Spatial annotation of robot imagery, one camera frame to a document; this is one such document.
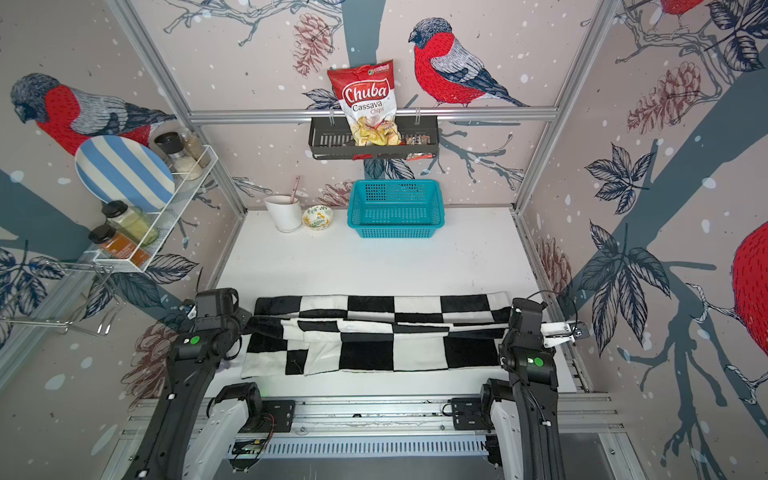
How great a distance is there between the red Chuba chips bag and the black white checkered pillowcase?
1.69ft

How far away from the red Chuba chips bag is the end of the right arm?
0.63 m

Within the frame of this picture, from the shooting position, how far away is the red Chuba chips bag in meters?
0.80

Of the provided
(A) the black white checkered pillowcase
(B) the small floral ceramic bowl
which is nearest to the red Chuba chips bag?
(B) the small floral ceramic bowl

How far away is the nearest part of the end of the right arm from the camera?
513 mm

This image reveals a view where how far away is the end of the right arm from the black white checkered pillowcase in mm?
197

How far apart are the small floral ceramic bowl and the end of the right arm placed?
0.79 meters
